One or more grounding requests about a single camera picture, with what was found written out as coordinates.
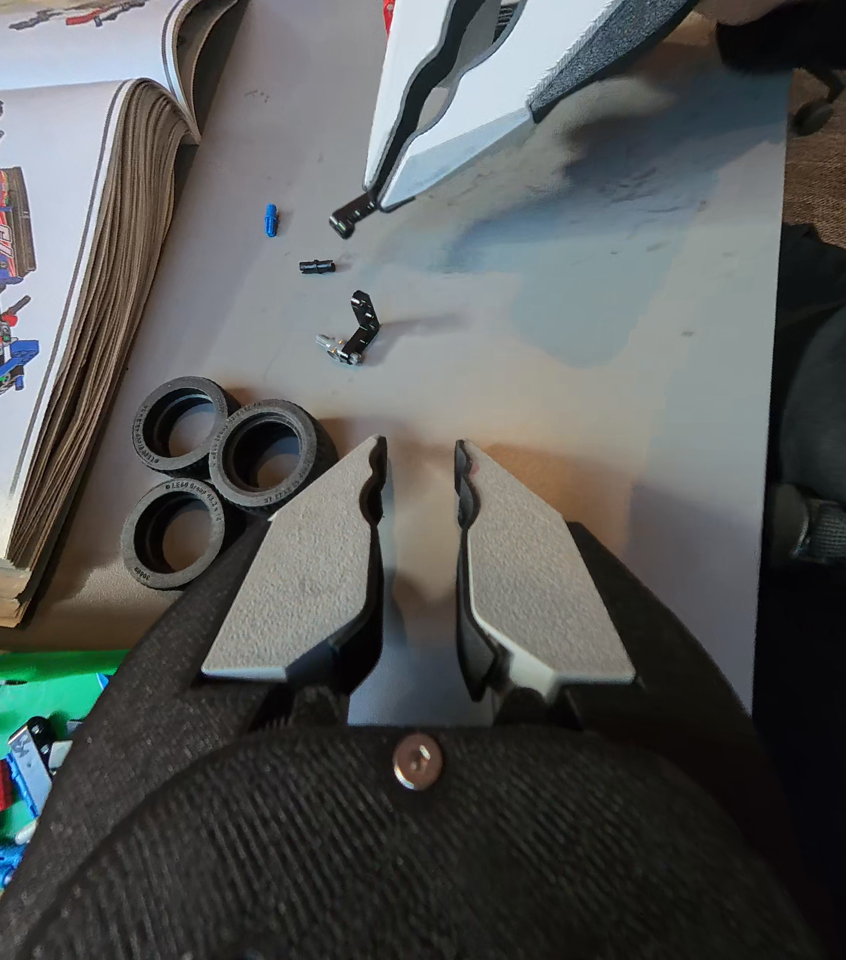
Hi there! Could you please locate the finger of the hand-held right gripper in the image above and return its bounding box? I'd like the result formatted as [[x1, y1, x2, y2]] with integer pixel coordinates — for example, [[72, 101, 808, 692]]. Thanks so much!
[[363, 0, 461, 196], [380, 0, 616, 213]]

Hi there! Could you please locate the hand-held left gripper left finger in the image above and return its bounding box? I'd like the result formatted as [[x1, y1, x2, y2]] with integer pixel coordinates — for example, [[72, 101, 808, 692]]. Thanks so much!
[[201, 435, 388, 695]]

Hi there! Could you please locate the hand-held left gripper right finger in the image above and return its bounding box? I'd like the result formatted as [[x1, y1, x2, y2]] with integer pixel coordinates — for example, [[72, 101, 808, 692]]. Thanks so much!
[[455, 438, 639, 704]]

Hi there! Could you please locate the black thin toy liftarm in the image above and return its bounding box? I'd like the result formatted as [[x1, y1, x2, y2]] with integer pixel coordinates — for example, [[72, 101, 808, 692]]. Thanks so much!
[[328, 190, 379, 240]]

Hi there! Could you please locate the grey toy axle connector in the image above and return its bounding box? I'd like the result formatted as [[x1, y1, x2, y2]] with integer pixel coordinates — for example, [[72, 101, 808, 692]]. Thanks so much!
[[315, 331, 364, 368]]

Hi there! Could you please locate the black angled toy beam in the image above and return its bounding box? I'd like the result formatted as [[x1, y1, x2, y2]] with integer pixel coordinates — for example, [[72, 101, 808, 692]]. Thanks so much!
[[336, 289, 382, 366]]

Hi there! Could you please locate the green plastic bin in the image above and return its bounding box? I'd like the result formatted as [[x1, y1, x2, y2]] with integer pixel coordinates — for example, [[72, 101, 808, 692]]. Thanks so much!
[[0, 648, 131, 960]]

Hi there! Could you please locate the grey desk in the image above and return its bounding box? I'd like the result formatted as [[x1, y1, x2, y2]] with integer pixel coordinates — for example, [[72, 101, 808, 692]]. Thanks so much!
[[0, 0, 793, 729]]

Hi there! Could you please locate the black rubber toy tyre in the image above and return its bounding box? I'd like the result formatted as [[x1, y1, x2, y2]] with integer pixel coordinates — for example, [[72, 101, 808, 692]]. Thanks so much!
[[208, 399, 338, 516], [129, 376, 233, 480], [120, 479, 244, 594]]

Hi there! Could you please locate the office chair base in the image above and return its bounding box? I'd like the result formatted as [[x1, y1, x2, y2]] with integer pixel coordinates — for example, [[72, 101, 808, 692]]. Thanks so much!
[[789, 66, 846, 138]]

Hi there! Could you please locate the black webbing strap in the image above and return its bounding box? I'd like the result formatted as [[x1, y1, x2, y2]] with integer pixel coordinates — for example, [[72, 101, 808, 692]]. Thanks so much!
[[789, 501, 846, 562]]

